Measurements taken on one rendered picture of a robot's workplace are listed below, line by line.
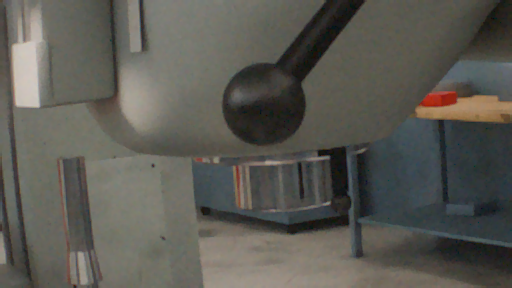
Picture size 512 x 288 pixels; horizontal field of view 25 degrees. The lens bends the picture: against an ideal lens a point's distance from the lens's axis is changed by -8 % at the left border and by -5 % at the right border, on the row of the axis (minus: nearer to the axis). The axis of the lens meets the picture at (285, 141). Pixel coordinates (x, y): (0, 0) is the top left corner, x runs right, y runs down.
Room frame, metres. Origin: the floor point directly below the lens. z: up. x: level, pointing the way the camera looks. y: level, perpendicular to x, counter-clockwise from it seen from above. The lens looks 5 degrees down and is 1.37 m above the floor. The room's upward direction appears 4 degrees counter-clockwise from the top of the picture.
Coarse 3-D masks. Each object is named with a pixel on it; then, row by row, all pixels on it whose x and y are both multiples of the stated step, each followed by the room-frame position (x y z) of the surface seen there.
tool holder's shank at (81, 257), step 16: (64, 160) 0.92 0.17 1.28; (80, 160) 0.92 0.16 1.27; (64, 176) 0.92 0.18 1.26; (80, 176) 0.92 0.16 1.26; (64, 192) 0.92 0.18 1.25; (80, 192) 0.92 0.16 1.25; (64, 208) 0.92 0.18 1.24; (80, 208) 0.92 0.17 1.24; (64, 224) 0.92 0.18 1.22; (80, 224) 0.92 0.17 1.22; (80, 240) 0.92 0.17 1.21; (80, 256) 0.92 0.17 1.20; (96, 256) 0.93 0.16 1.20; (80, 272) 0.92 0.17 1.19; (96, 272) 0.92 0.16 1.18
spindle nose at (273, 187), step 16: (320, 160) 0.57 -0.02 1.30; (240, 176) 0.57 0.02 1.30; (256, 176) 0.56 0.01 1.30; (272, 176) 0.56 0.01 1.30; (288, 176) 0.56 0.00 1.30; (304, 176) 0.56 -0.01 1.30; (320, 176) 0.57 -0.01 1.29; (240, 192) 0.57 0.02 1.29; (256, 192) 0.56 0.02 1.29; (272, 192) 0.56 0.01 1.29; (288, 192) 0.56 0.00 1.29; (304, 192) 0.56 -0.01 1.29; (320, 192) 0.57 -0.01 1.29; (240, 208) 0.57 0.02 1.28; (256, 208) 0.56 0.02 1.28; (272, 208) 0.56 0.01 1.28; (288, 208) 0.56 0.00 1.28; (304, 208) 0.56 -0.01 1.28
